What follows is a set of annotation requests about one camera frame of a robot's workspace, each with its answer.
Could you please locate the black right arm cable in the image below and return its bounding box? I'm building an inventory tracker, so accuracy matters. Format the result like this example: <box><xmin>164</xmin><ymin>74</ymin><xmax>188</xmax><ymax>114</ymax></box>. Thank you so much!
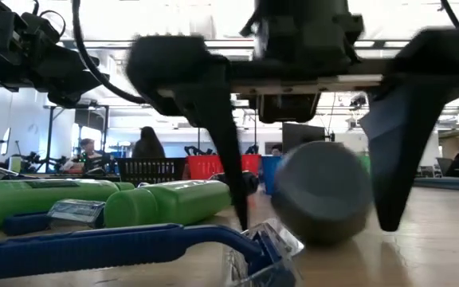
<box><xmin>71</xmin><ymin>0</ymin><xmax>147</xmax><ymax>105</ymax></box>

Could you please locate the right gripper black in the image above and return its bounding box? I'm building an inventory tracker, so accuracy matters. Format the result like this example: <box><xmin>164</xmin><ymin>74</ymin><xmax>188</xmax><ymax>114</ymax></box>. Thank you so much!
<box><xmin>229</xmin><ymin>0</ymin><xmax>398</xmax><ymax>96</ymax></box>

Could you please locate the green travel bottle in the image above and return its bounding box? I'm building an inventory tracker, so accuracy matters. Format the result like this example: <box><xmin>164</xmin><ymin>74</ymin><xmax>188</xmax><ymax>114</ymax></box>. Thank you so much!
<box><xmin>0</xmin><ymin>178</ymin><xmax>135</xmax><ymax>230</ymax></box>
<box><xmin>104</xmin><ymin>179</ymin><xmax>233</xmax><ymax>229</ymax></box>

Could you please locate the black plastic basket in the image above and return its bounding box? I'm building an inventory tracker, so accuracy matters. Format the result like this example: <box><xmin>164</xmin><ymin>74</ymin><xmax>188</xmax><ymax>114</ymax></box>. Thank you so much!
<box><xmin>116</xmin><ymin>157</ymin><xmax>187</xmax><ymax>187</ymax></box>

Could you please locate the dark blue disposable razor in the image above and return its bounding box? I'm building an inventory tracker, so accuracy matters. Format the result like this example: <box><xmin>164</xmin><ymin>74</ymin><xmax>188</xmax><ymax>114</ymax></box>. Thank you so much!
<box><xmin>0</xmin><ymin>222</ymin><xmax>305</xmax><ymax>287</ymax></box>

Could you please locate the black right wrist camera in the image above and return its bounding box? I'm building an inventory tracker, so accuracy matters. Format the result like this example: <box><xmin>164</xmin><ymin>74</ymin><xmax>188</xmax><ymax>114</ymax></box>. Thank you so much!
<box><xmin>257</xmin><ymin>93</ymin><xmax>321</xmax><ymax>124</ymax></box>

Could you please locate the red plastic basket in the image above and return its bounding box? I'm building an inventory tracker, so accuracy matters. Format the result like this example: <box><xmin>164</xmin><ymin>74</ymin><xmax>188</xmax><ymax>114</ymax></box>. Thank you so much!
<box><xmin>184</xmin><ymin>153</ymin><xmax>262</xmax><ymax>181</ymax></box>

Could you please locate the blue-grey background table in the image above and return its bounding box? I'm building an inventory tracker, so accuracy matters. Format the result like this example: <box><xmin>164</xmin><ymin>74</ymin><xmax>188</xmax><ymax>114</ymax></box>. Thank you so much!
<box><xmin>412</xmin><ymin>176</ymin><xmax>459</xmax><ymax>193</ymax></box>

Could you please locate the blue plastic basket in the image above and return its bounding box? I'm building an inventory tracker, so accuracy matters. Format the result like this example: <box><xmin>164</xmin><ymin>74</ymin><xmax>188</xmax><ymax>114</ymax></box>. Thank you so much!
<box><xmin>260</xmin><ymin>155</ymin><xmax>285</xmax><ymax>196</ymax></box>

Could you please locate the small blue razor pack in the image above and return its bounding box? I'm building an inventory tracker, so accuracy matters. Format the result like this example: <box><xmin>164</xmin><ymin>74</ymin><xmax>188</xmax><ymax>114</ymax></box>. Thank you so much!
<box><xmin>2</xmin><ymin>198</ymin><xmax>107</xmax><ymax>237</ymax></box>

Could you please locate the black monitor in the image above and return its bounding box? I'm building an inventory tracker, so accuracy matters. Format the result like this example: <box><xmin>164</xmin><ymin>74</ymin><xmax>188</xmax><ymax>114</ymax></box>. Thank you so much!
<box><xmin>281</xmin><ymin>122</ymin><xmax>327</xmax><ymax>155</ymax></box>

